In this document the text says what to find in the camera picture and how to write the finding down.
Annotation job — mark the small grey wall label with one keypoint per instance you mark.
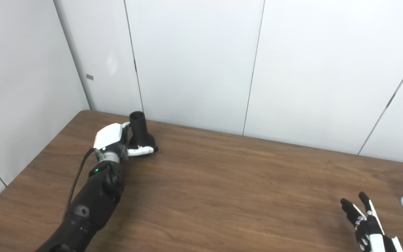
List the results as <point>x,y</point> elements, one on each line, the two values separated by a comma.
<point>89,77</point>

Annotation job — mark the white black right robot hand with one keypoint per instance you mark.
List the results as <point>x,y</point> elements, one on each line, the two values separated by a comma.
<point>371,231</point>

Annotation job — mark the black flared nozzle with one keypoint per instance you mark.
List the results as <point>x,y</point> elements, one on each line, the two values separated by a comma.
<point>139,131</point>

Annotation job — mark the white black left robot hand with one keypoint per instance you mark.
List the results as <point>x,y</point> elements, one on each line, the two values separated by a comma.
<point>108,136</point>

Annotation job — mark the grey wall corner post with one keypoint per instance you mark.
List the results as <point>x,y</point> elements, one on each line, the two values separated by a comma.
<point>75,59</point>

